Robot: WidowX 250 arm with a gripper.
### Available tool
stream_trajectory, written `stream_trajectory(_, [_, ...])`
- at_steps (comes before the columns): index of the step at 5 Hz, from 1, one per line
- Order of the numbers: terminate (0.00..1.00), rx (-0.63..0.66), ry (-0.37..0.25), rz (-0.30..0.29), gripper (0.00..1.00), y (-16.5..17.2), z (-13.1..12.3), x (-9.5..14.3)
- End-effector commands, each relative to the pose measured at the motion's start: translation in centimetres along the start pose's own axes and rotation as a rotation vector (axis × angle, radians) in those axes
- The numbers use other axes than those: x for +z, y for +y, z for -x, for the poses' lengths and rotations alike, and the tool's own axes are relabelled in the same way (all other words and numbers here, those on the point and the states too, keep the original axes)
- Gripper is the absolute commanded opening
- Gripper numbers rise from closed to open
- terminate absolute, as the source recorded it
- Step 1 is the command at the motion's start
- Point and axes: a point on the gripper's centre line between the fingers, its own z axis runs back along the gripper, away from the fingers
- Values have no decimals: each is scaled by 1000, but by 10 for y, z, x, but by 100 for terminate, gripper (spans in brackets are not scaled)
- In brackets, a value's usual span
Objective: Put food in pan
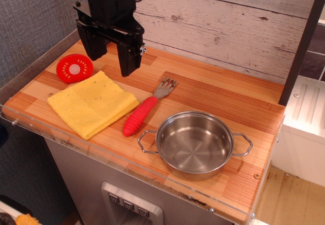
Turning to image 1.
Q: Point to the clear acrylic edge guard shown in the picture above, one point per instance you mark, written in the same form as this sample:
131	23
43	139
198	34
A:
230	197

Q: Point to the dark right shelf post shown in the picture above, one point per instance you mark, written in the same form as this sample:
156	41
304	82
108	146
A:
306	38

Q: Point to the grey toy dispenser panel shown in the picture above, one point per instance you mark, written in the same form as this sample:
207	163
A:
124	207

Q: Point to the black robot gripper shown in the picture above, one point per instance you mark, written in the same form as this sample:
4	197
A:
102	21

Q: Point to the yellow folded cloth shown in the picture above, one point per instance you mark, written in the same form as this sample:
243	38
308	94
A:
93	104

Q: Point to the yellow black object corner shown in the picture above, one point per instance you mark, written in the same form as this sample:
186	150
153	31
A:
25	219

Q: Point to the stainless steel pan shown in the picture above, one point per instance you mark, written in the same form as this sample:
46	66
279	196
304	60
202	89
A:
194	145

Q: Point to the red-handled metal fork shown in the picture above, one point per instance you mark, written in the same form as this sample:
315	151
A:
138	116

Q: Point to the red toy tomato half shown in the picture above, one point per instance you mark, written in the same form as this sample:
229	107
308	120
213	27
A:
74	68

